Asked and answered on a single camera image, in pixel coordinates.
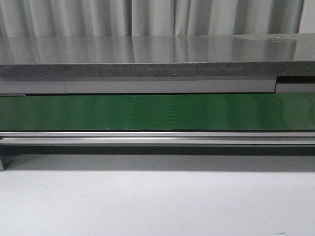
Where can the green conveyor belt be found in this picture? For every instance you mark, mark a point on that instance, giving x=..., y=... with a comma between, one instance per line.
x=248, y=111

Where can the grey stone counter slab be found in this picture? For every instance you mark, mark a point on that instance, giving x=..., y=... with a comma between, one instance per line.
x=158, y=56

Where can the grey panel under counter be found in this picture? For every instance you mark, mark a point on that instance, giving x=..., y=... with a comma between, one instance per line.
x=197, y=84

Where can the white pleated curtain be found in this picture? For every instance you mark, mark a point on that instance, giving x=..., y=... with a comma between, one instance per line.
x=154, y=17

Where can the aluminium conveyor side rail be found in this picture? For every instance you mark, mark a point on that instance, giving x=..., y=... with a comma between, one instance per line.
x=249, y=151

